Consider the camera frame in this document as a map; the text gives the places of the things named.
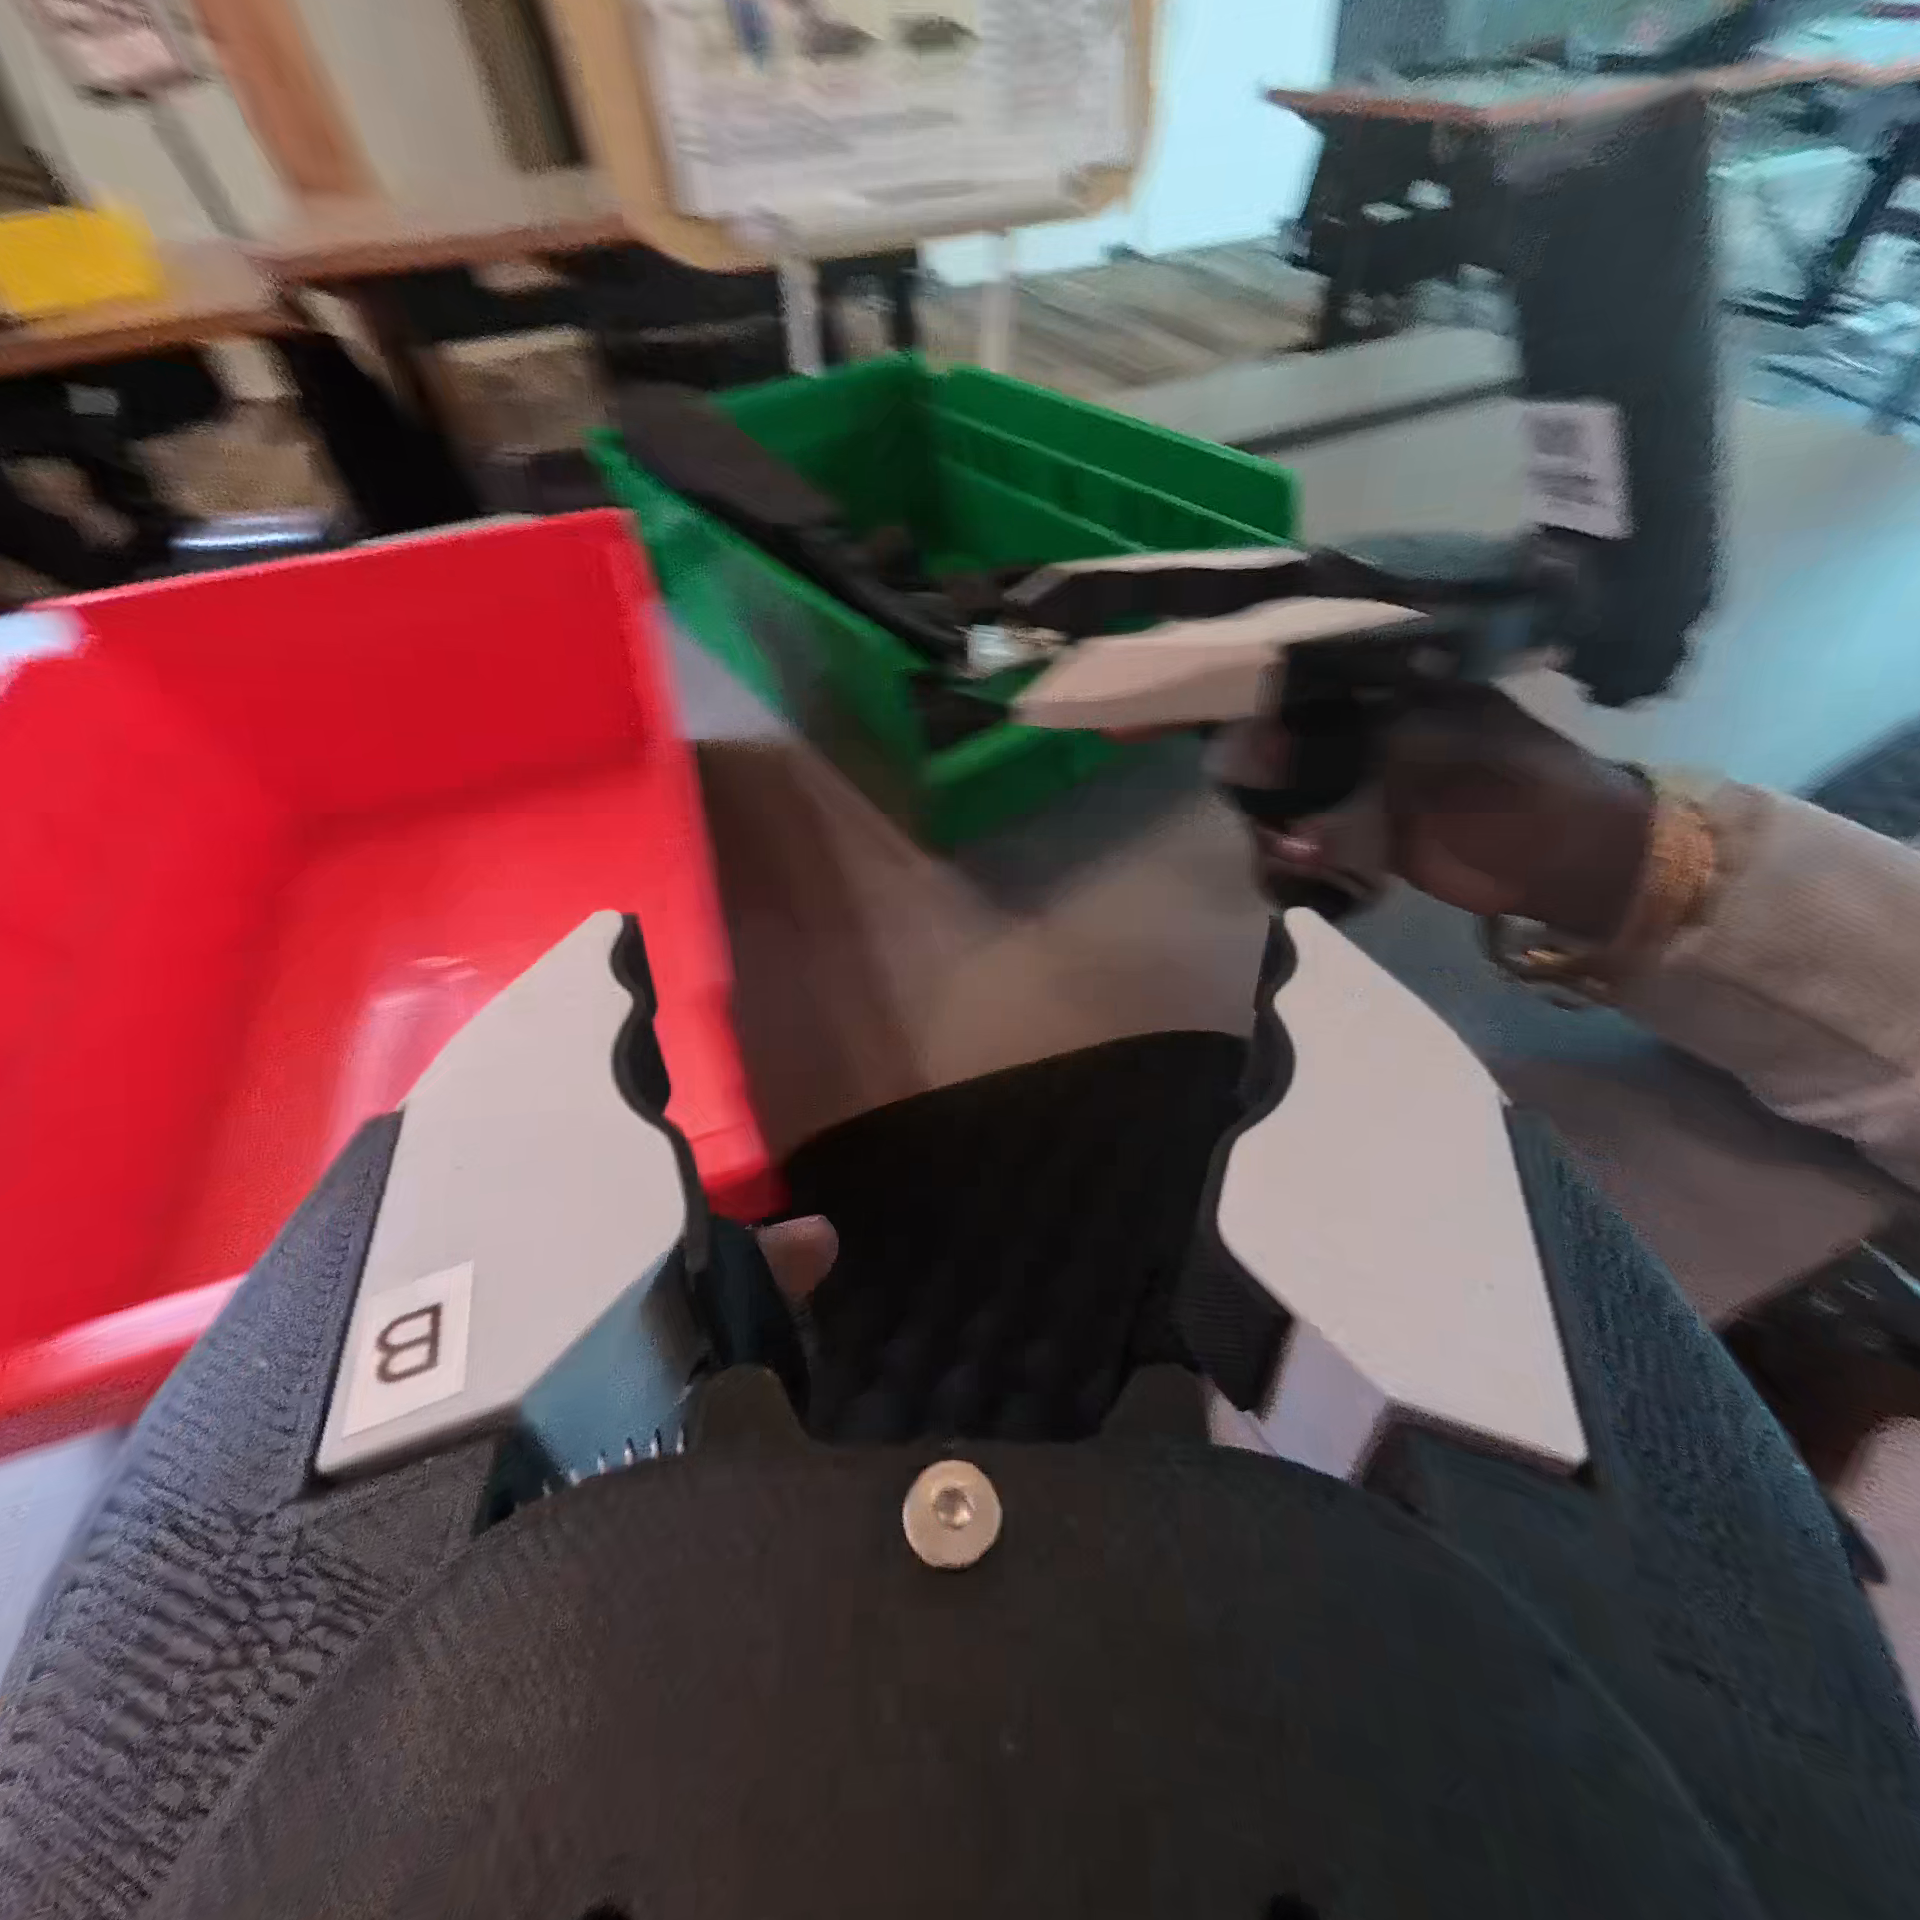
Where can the tall black panel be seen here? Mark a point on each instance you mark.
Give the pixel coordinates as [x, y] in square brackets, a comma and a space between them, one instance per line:
[1635, 301]

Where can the brown topped desk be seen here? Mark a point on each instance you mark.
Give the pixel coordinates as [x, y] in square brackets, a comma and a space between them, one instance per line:
[1424, 102]

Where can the yellow plastic bin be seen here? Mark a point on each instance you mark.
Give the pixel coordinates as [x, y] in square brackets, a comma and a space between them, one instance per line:
[74, 255]

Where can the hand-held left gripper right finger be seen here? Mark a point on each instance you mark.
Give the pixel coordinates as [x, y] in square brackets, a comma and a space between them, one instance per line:
[1394, 1201]

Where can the person's right forearm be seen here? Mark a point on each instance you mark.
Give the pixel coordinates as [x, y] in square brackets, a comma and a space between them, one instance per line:
[1800, 975]

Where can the green plastic bin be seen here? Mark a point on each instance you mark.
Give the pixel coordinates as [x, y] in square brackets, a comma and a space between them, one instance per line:
[1111, 464]

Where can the printed instruction sheet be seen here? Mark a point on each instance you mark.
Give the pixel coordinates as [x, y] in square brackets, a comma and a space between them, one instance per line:
[900, 90]

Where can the person's right hand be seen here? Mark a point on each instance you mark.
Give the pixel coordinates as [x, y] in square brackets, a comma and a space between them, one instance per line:
[1514, 825]

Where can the tan display board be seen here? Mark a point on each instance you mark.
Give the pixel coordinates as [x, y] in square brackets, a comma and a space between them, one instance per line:
[600, 120]

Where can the red plastic bin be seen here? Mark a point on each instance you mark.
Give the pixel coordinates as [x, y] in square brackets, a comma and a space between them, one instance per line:
[375, 721]

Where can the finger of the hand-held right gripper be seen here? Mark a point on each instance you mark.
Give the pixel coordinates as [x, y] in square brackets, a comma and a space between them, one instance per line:
[1200, 669]
[1170, 579]

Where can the wooden work desk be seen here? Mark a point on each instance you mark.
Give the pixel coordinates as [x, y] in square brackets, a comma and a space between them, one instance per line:
[301, 270]

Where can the person's left hand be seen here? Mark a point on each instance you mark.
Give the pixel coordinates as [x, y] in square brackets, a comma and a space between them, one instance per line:
[795, 1252]

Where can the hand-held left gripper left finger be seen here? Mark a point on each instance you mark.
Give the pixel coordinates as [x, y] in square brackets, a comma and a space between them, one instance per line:
[524, 1171]

